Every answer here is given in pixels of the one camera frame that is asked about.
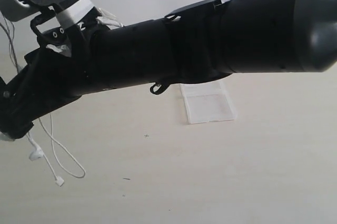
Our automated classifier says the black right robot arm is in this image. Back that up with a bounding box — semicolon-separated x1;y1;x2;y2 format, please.
1;0;336;139

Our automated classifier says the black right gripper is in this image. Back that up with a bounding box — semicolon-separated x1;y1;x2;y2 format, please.
1;25;96;140

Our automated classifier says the black camera cable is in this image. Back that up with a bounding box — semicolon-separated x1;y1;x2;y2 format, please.
29;8;57;41

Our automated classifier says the clear plastic storage case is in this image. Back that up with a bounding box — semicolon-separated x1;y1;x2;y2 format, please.
180;80;237;124

